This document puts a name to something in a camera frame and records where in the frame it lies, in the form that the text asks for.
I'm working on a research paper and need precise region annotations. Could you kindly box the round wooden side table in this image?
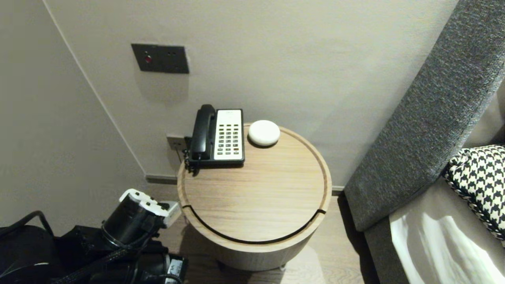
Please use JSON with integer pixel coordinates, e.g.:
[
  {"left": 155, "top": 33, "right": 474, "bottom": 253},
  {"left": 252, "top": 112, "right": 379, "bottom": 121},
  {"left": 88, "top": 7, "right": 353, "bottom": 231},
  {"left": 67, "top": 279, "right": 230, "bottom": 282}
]
[{"left": 176, "top": 123, "right": 333, "bottom": 273}]

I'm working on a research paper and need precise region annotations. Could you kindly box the black telephone handset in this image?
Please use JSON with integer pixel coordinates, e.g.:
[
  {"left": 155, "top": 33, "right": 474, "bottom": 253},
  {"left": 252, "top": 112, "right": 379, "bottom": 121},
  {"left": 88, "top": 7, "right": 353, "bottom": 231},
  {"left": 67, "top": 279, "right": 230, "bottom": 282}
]
[{"left": 191, "top": 104, "right": 217, "bottom": 160}]

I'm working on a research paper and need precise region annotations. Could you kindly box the black and white desk telephone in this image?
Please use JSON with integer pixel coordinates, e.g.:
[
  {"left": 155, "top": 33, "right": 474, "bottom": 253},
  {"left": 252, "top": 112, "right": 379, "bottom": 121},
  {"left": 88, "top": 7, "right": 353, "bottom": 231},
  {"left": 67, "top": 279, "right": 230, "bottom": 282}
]
[{"left": 189, "top": 109, "right": 245, "bottom": 168}]

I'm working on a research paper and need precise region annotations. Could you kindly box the flat white round puck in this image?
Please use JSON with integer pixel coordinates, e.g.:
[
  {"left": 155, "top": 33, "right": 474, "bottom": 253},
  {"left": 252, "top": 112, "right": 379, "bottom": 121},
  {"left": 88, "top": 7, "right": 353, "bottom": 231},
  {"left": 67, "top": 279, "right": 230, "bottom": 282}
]
[{"left": 248, "top": 120, "right": 281, "bottom": 147}]

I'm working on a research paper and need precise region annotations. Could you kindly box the white bed sheet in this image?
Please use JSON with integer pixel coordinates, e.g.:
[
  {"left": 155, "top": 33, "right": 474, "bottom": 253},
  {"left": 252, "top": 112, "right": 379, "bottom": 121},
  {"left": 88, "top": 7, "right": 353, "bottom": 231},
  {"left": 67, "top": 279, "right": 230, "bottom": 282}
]
[{"left": 389, "top": 174, "right": 505, "bottom": 284}]

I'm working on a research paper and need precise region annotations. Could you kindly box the grey fabric headboard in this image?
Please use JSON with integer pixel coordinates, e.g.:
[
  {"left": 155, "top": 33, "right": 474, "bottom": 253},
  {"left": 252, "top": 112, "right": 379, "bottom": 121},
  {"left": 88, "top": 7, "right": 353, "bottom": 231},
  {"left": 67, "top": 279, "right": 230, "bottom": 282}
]
[{"left": 344, "top": 0, "right": 505, "bottom": 232}]

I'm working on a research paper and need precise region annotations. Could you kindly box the black white houndstooth pillow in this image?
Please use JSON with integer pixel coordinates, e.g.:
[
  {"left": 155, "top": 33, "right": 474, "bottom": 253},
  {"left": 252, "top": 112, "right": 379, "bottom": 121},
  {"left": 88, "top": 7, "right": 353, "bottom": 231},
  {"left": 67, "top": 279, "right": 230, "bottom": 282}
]
[{"left": 444, "top": 145, "right": 505, "bottom": 241}]

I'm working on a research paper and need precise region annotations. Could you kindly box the beige wall data socket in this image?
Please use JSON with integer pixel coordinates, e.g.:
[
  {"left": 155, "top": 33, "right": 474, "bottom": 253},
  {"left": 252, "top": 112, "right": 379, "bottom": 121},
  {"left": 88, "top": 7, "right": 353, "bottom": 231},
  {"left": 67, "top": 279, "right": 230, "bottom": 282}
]
[{"left": 166, "top": 135, "right": 187, "bottom": 152}]

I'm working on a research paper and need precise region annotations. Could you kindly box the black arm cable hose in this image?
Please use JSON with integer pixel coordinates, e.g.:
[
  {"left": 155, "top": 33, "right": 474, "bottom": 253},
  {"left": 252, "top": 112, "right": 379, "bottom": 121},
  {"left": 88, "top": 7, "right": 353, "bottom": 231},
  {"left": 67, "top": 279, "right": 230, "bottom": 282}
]
[{"left": 0, "top": 210, "right": 54, "bottom": 237}]

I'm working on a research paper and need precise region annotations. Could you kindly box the dark wall switch panel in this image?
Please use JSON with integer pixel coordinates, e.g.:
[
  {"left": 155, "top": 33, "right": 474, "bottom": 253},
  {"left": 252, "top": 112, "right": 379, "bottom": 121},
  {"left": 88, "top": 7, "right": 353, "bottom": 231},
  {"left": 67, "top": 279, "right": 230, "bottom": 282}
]
[{"left": 131, "top": 43, "right": 189, "bottom": 74}]

